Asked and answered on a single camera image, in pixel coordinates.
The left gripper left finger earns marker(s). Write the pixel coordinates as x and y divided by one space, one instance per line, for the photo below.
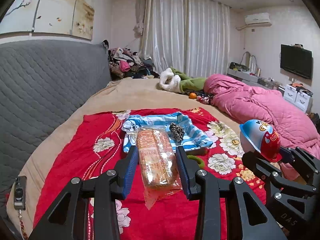
67 216

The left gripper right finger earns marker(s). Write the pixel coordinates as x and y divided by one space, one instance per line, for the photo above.
246 215

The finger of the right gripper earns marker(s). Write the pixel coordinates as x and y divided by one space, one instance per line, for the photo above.
272 175
302 163

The red blue toy helmet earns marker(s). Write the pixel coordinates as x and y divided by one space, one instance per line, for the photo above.
259 136

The green fuzzy scrunchie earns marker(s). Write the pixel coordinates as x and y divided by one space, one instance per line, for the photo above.
199 161

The leopard print scrunchie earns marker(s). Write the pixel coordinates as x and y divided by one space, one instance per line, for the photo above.
177 132

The brown rice cracker packet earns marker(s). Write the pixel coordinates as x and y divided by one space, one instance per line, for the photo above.
158 166

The pink quilted duvet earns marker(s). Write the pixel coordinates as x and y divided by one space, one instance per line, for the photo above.
243 102

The black phone on bed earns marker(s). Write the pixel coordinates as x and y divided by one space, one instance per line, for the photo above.
20 192

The white drawer cabinet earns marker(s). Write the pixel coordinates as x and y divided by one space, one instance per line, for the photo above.
298 98

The blue striped cartoon tray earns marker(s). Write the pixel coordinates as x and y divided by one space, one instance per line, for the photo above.
193 138

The red floral blanket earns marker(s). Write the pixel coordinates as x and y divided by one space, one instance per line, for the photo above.
156 207

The small red patterned item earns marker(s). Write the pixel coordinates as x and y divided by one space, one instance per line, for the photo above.
203 99

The orange fruit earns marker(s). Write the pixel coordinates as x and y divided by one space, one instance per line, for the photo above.
193 96

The oval mirror on dresser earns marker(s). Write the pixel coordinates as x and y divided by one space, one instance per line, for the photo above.
249 61

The green white plush garment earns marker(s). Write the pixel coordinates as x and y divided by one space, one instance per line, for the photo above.
172 80

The grey quilted headboard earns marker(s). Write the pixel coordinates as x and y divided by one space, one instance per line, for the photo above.
43 82

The beige bed sheet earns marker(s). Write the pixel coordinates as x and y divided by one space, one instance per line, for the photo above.
120 95

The white air conditioner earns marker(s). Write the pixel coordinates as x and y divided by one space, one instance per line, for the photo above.
256 20

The white sheer curtain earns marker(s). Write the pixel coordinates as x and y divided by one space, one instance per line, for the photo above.
192 36

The pile of clothes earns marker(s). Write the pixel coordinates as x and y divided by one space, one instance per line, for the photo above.
125 63

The black wall television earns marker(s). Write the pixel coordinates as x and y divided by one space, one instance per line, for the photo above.
295 60

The floral wall painting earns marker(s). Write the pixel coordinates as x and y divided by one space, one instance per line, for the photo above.
65 17

